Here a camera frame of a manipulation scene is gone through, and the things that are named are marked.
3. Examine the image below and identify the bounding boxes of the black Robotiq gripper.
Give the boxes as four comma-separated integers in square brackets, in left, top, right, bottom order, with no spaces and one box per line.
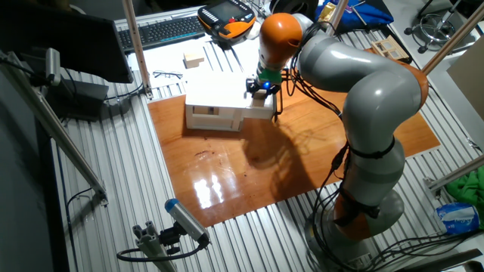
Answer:
[245,78,283,97]

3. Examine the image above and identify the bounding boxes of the light wooden cube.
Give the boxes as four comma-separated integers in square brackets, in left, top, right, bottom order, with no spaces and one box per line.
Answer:
[251,93,268,109]

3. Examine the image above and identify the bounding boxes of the white drawer with black handle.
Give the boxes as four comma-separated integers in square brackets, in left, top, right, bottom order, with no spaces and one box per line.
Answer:
[241,75,284,124]

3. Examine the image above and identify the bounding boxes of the white plastic drawer cabinet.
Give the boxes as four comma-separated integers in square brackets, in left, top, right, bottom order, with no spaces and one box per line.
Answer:
[184,73,249,132]

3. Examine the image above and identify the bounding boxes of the white computer mouse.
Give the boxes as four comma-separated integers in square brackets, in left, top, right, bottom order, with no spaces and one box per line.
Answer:
[244,21,263,41]

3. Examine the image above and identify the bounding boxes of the beige wooden block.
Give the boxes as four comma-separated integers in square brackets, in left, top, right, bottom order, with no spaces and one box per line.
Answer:
[183,51,206,70]

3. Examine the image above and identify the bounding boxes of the orange black teach pendant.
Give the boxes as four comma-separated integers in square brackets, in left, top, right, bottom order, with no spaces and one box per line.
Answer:
[197,0,257,43]

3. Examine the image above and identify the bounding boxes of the black filament spool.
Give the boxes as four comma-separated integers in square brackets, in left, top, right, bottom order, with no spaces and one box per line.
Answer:
[268,0,319,22]

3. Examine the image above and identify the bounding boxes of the glossy brown wooden board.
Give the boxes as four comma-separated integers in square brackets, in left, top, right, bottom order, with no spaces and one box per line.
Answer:
[147,70,442,228]

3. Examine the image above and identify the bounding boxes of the gold packet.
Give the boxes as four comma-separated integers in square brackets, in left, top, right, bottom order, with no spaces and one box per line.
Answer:
[318,2,337,24]

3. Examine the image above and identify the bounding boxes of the black computer keyboard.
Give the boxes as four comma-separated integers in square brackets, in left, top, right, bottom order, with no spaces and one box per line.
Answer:
[117,14,207,54]

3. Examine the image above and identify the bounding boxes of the blue cloth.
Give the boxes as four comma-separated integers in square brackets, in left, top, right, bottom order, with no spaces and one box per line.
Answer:
[315,0,394,32]

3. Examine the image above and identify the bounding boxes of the metal stool base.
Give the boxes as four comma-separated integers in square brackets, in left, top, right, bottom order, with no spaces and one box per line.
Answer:
[403,0,478,54]

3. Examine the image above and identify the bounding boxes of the black box device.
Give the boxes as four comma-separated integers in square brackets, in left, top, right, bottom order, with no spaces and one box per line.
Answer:
[45,77,111,122]

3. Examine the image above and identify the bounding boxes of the short aluminium profile stub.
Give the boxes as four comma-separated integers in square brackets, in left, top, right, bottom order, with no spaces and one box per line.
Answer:
[132,221,177,272]

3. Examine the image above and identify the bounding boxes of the black computer monitor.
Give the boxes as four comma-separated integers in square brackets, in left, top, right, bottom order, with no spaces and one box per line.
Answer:
[0,2,134,84]

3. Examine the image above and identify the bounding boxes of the beige panel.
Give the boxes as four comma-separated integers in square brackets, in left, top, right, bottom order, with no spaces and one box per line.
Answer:
[445,36,484,122]

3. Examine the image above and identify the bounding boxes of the green cloth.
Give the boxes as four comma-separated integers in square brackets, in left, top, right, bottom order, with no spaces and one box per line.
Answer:
[445,169,484,230]

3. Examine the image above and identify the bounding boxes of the blue white plastic package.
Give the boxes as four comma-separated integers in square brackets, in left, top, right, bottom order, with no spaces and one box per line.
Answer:
[433,202,481,235]

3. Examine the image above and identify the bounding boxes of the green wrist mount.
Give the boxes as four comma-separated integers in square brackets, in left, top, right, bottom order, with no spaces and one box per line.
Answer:
[256,66,284,85]

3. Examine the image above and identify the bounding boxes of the white drawer without metal handle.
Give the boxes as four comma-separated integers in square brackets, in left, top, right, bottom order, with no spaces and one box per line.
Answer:
[191,115,237,129]

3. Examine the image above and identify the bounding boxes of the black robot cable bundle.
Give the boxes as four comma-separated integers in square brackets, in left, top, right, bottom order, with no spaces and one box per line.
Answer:
[281,22,394,267]

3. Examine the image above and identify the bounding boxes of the black frame eyeglasses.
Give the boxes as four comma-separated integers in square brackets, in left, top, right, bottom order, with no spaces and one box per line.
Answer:
[152,70,184,80]

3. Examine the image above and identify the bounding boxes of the aluminium frame profile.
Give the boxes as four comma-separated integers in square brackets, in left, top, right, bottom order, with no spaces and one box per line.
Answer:
[0,48,110,207]
[427,153,484,193]
[421,2,484,76]
[121,0,154,100]
[327,0,349,37]

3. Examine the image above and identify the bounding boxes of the small wooden window frame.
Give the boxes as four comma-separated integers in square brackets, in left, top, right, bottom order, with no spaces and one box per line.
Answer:
[370,36,411,61]

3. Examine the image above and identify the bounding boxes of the silver camera with blue end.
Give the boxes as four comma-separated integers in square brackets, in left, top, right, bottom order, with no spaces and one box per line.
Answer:
[164,198,211,245]

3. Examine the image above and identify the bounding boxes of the black camera clamp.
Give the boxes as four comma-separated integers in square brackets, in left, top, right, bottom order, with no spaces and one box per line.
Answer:
[158,221,185,256]

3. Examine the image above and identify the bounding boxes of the black camera cable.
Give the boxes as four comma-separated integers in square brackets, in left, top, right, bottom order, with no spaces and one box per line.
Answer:
[116,236,209,263]

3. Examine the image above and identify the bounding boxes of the silver camera on pole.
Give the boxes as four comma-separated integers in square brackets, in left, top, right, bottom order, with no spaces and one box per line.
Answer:
[45,48,62,87]

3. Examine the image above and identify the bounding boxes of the black cables beside robot base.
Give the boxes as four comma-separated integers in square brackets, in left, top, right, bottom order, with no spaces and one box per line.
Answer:
[358,228,484,265]

